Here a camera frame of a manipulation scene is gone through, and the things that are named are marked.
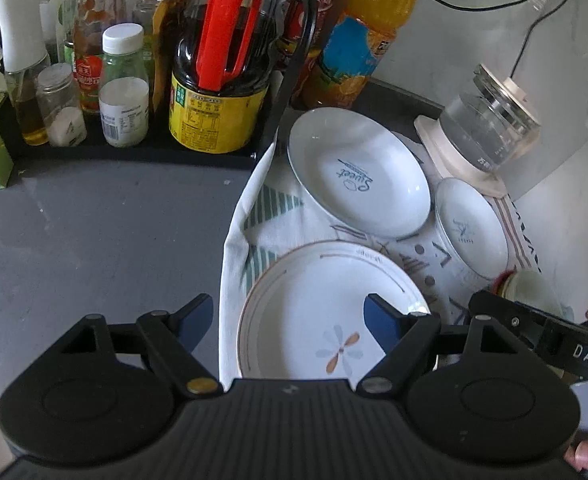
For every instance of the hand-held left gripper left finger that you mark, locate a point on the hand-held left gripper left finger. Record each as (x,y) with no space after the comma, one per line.
(194,317)

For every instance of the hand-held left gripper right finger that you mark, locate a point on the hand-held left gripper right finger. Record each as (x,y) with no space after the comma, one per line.
(381,321)

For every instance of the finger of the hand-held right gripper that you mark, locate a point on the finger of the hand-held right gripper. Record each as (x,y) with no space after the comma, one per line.
(516,322)

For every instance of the plain white bowl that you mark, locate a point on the plain white bowl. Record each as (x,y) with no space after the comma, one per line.
(534,290)

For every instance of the red and black bowl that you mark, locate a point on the red and black bowl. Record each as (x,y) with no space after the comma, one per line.
(500,284)

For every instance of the large white flower-print plate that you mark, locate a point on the large white flower-print plate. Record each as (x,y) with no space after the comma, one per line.
(304,305)

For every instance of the small white plate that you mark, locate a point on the small white plate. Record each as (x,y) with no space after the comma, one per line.
(469,230)

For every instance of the white plate with blue print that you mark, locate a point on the white plate with blue print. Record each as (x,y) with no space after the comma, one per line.
(354,170)

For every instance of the patterned fringed table cloth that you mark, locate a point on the patterned fringed table cloth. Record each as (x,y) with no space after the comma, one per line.
(274,220)

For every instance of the cream kettle base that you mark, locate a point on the cream kettle base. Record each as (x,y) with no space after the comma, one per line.
(449,160)

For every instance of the glass electric kettle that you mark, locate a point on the glass electric kettle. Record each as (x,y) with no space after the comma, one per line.
(489,120)

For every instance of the large soy sauce bottle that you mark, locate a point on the large soy sauce bottle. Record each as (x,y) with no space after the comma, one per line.
(218,110)

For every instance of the black metal rack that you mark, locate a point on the black metal rack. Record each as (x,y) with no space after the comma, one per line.
(284,90)

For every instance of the small glass spice jar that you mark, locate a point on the small glass spice jar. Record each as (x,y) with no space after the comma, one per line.
(63,110)

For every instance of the orange juice bottle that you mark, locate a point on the orange juice bottle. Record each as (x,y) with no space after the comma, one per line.
(359,50)

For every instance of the brown bottle with white cap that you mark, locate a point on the brown bottle with white cap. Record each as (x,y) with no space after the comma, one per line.
(166,35)

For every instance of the oil dispenser with white top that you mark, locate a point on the oil dispenser with white top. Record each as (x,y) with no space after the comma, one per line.
(21,60)

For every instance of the red soda can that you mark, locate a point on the red soda can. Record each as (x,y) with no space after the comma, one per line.
(299,15)

